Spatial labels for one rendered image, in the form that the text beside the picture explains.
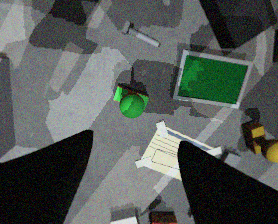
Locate cream paper card taped down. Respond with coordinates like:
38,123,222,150
135,121,222,181

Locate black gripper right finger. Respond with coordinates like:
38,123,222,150
177,140,278,224

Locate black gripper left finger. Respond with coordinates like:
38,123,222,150
0,130,93,224

